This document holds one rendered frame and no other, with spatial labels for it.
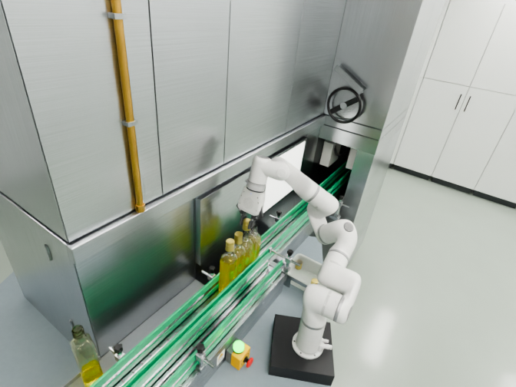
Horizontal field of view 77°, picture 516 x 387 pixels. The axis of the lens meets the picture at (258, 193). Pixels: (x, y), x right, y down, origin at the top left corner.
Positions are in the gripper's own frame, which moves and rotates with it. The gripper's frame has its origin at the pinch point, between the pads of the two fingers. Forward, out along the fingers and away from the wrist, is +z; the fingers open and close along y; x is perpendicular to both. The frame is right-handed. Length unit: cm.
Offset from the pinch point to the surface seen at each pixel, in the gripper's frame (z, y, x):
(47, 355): 60, -39, -58
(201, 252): 16.6, -11.7, -11.2
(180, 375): 37, 14, -44
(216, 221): 3.7, -11.7, -4.8
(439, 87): -100, 18, 361
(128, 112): -40, -12, -54
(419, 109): -70, 5, 369
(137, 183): -20, -12, -48
